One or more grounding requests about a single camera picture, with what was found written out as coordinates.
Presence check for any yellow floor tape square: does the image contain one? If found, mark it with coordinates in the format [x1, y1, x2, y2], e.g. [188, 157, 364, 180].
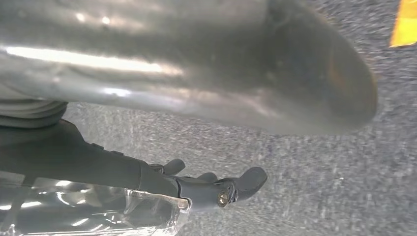
[389, 0, 417, 49]

